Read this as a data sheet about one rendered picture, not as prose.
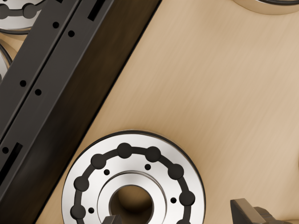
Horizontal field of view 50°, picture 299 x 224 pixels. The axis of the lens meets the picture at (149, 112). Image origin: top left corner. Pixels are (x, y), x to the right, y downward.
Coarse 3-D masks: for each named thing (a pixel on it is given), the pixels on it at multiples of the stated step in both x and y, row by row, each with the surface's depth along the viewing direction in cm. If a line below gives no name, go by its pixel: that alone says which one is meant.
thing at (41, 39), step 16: (48, 0) 16; (64, 0) 16; (80, 0) 16; (48, 16) 16; (64, 16) 16; (32, 32) 16; (48, 32) 16; (32, 48) 16; (48, 48) 16; (16, 64) 16; (32, 64) 16; (16, 80) 16; (32, 80) 16; (0, 96) 16; (16, 96) 16; (0, 112) 16; (16, 112) 16; (0, 128) 16
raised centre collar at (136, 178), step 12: (108, 180) 22; (120, 180) 22; (132, 180) 22; (144, 180) 22; (156, 180) 22; (108, 192) 22; (156, 192) 22; (108, 204) 22; (156, 204) 22; (156, 216) 22
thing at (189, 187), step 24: (96, 144) 22; (120, 144) 23; (144, 144) 22; (168, 144) 22; (72, 168) 22; (96, 168) 23; (120, 168) 22; (144, 168) 22; (168, 168) 22; (192, 168) 22; (72, 192) 22; (96, 192) 22; (168, 192) 22; (192, 192) 22; (72, 216) 23; (96, 216) 22; (168, 216) 22; (192, 216) 22
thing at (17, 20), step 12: (0, 0) 23; (12, 0) 23; (24, 0) 23; (36, 0) 23; (0, 12) 23; (12, 12) 23; (24, 12) 23; (36, 12) 23; (0, 24) 23; (12, 24) 23; (24, 24) 23
